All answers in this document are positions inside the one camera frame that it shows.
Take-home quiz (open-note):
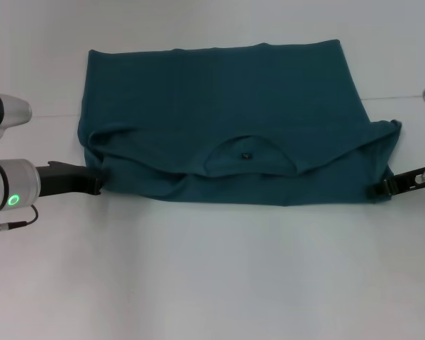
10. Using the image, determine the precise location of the teal shirt with FREE print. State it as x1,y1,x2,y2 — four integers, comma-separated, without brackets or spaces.
78,38,404,207

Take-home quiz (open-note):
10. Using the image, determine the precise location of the left arm cable with plug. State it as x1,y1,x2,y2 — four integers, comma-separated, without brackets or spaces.
0,206,40,238

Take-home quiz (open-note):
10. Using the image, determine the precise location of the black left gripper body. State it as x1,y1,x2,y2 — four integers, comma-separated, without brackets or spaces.
37,161,100,196

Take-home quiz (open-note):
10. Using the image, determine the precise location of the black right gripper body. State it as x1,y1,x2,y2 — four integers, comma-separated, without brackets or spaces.
391,165,425,195

